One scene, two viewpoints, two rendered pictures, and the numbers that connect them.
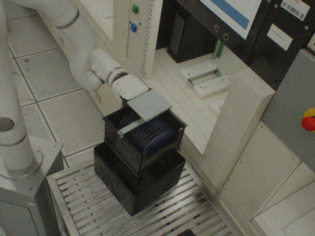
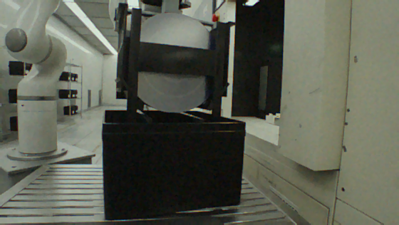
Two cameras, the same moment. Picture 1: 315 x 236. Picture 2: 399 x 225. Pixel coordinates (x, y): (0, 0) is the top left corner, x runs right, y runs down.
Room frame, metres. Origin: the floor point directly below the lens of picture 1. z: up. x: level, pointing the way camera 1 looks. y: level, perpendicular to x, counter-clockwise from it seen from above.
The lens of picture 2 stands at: (0.30, -0.29, 0.99)
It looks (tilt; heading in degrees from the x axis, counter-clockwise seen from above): 5 degrees down; 26
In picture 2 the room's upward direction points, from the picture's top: 2 degrees clockwise
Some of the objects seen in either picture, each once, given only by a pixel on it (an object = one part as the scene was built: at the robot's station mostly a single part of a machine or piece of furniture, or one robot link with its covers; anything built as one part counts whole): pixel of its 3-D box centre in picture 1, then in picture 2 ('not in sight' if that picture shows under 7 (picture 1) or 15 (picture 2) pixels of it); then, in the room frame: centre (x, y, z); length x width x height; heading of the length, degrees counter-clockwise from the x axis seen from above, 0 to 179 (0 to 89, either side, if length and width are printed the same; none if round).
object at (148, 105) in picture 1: (144, 131); (167, 50); (0.76, 0.03, 1.08); 0.24 x 0.20 x 0.32; 139
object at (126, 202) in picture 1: (138, 165); (164, 151); (0.76, 0.03, 0.85); 0.28 x 0.28 x 0.17; 48
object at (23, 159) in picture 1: (15, 147); (38, 126); (0.74, 0.54, 0.85); 0.19 x 0.19 x 0.18
